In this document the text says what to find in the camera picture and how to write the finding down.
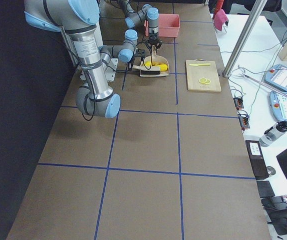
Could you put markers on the far teach pendant tablet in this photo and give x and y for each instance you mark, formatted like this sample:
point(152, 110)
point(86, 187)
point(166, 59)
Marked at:
point(277, 77)

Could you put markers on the pink plastic bin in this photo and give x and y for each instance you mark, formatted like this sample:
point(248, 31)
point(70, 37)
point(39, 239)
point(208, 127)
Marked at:
point(169, 25)

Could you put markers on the beige plastic dustpan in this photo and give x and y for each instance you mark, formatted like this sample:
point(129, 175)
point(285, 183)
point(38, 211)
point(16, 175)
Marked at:
point(156, 59)

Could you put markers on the orange connector board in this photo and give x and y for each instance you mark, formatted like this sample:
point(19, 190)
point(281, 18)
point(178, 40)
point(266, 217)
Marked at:
point(244, 121)
point(238, 101)

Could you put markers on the yellow toy corn cob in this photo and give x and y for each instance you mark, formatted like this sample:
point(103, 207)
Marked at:
point(160, 67)

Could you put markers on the yellow plastic toy knife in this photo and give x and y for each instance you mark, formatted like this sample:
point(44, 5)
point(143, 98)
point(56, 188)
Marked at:
point(199, 64)

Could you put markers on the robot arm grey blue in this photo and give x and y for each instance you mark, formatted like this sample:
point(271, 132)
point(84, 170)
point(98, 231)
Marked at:
point(147, 14)
point(79, 19)

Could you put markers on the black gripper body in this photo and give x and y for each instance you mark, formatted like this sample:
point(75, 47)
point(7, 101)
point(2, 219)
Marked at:
point(154, 38)
point(140, 53)

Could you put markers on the black box with labels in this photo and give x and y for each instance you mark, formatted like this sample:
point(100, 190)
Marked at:
point(256, 159)

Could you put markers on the white mounting post with base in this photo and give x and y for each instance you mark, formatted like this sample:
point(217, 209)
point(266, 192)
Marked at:
point(112, 67)

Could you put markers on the toy lemon slice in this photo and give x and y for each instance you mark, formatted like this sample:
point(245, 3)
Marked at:
point(201, 80)
point(207, 81)

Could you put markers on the wooden hand brush black bristles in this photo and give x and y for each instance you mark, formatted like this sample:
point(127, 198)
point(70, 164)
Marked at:
point(146, 70)

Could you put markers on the wooden cutting board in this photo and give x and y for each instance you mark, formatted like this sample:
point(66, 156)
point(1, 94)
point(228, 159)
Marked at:
point(194, 73)

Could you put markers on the clear water bottle black cap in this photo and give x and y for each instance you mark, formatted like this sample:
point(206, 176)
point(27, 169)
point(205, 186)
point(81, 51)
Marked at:
point(273, 133)

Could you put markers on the aluminium frame post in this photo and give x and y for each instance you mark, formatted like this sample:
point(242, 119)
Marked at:
point(251, 20)

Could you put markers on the magenta cloth on stand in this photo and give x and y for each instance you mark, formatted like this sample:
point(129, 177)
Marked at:
point(220, 21)

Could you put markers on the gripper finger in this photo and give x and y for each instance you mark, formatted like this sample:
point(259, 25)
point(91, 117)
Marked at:
point(149, 46)
point(158, 46)
point(130, 65)

